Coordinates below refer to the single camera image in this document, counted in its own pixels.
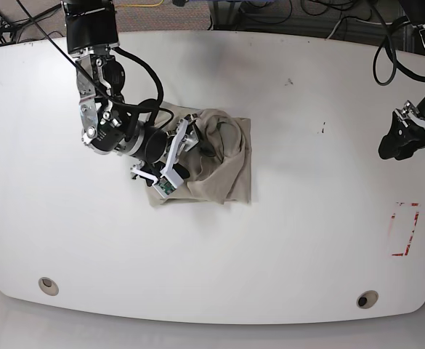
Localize black tripod stand legs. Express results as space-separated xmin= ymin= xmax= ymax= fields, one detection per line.
xmin=0 ymin=0 xmax=66 ymax=49

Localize red tape rectangle marking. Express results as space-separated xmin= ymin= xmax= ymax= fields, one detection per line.
xmin=388 ymin=202 xmax=420 ymax=257

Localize table cable grommet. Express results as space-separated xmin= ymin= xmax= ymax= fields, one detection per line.
xmin=357 ymin=290 xmax=379 ymax=309
xmin=39 ymin=277 xmax=59 ymax=297

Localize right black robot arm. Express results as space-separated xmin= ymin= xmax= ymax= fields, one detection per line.
xmin=62 ymin=1 xmax=214 ymax=193

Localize beige T-shirt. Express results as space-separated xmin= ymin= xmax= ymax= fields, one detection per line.
xmin=146 ymin=103 xmax=252 ymax=207

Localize right table cable grommet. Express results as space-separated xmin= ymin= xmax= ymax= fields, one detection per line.
xmin=357 ymin=290 xmax=379 ymax=309

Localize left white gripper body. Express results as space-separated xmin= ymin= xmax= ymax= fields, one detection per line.
xmin=394 ymin=100 xmax=425 ymax=130

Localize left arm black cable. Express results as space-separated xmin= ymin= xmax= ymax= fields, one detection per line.
xmin=371 ymin=0 xmax=425 ymax=87

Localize left table cable grommet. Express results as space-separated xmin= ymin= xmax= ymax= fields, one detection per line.
xmin=39 ymin=277 xmax=59 ymax=297

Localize yellow floor cable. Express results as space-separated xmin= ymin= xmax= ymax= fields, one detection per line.
xmin=119 ymin=0 xmax=166 ymax=10

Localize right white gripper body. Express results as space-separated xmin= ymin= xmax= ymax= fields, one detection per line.
xmin=130 ymin=114 xmax=198 ymax=185

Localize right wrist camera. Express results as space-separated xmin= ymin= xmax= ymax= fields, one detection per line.
xmin=153 ymin=175 xmax=184 ymax=198

